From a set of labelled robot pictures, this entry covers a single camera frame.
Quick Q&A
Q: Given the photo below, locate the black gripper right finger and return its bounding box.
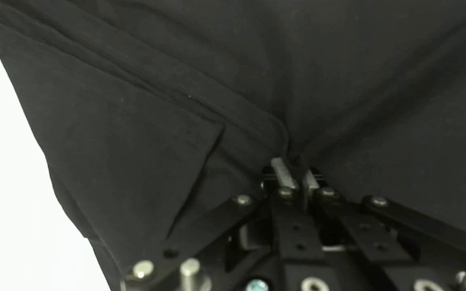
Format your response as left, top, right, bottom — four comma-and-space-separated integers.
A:
300, 167, 466, 291

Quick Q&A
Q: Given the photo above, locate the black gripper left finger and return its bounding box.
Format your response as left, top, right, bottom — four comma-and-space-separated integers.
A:
118, 155, 327, 291

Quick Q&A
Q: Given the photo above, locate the black shirt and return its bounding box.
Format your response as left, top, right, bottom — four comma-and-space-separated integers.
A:
0, 0, 466, 291

